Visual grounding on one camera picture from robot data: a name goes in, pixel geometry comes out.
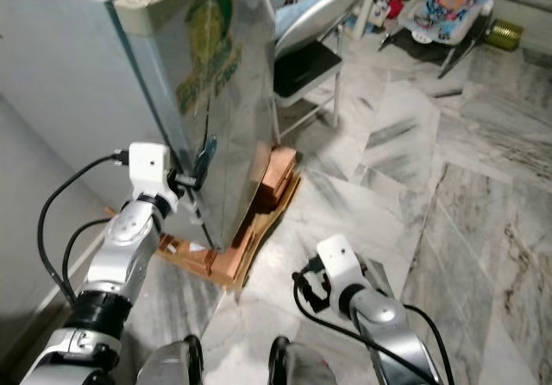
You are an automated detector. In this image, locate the gold metal can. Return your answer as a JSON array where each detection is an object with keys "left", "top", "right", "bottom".
[{"left": 487, "top": 20, "right": 525, "bottom": 52}]

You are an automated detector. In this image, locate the grey robot leg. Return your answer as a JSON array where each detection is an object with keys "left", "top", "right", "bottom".
[
  {"left": 138, "top": 336, "right": 204, "bottom": 385},
  {"left": 267, "top": 336, "right": 337, "bottom": 385}
]

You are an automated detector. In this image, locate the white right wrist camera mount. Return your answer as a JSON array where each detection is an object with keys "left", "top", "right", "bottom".
[{"left": 315, "top": 234, "right": 365, "bottom": 295}]

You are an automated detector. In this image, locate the white chair with black seat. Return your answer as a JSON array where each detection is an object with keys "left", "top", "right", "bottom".
[{"left": 272, "top": 0, "right": 382, "bottom": 136}]

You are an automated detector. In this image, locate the colourful baby bouncer seat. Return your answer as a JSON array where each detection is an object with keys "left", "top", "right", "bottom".
[{"left": 379, "top": 0, "right": 497, "bottom": 79}]

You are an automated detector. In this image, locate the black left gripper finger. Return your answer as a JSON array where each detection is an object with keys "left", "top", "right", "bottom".
[{"left": 191, "top": 135, "right": 219, "bottom": 183}]

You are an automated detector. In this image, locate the white single door fridge body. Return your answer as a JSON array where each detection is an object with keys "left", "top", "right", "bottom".
[{"left": 0, "top": 0, "right": 221, "bottom": 252}]

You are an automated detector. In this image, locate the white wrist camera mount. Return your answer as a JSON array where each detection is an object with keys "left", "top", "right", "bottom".
[
  {"left": 128, "top": 142, "right": 172, "bottom": 198},
  {"left": 315, "top": 234, "right": 365, "bottom": 295}
]

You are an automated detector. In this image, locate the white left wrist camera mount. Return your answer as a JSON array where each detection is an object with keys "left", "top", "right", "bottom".
[{"left": 128, "top": 142, "right": 172, "bottom": 198}]

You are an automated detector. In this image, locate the grey robot right leg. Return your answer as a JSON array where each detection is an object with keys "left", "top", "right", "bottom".
[{"left": 267, "top": 336, "right": 337, "bottom": 385}]

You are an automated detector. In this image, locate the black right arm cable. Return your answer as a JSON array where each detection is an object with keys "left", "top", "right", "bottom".
[{"left": 292, "top": 268, "right": 454, "bottom": 385}]

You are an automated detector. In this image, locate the grey robot left leg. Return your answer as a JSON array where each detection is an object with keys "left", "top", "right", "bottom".
[{"left": 138, "top": 336, "right": 204, "bottom": 385}]

